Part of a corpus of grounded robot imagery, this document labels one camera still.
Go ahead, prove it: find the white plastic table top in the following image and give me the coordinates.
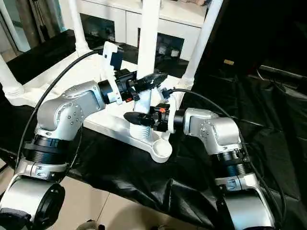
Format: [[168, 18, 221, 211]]
[[4, 49, 194, 164]]

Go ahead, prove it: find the white plastic table leg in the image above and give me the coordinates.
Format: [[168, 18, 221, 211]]
[[68, 0, 91, 55], [130, 0, 161, 142], [0, 56, 26, 106], [183, 0, 224, 84]]

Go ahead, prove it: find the black plastic mat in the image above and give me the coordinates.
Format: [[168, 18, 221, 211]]
[[0, 28, 307, 230]]

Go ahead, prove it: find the white sideboard cabinet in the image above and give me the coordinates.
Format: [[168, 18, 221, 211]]
[[59, 0, 208, 61]]

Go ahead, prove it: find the pink soft object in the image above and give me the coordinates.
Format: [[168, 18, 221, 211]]
[[187, 0, 209, 7]]

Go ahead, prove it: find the grey tripod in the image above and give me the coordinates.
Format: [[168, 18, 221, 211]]
[[19, 0, 61, 44]]

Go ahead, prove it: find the grey rounded robot part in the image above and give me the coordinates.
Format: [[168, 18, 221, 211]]
[[81, 219, 106, 230]]

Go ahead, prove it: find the black backdrop cloth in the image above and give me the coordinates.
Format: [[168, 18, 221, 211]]
[[194, 0, 307, 70]]

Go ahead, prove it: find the dark metal bar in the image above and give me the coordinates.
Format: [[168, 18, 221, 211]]
[[260, 65, 307, 80]]

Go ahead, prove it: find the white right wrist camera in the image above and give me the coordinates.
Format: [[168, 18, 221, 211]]
[[158, 87, 183, 140]]

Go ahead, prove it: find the glass door metal frame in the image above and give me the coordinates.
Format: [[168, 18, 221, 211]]
[[0, 0, 32, 54]]

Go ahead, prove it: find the black folding stand frame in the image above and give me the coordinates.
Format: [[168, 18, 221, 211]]
[[0, 146, 21, 174]]

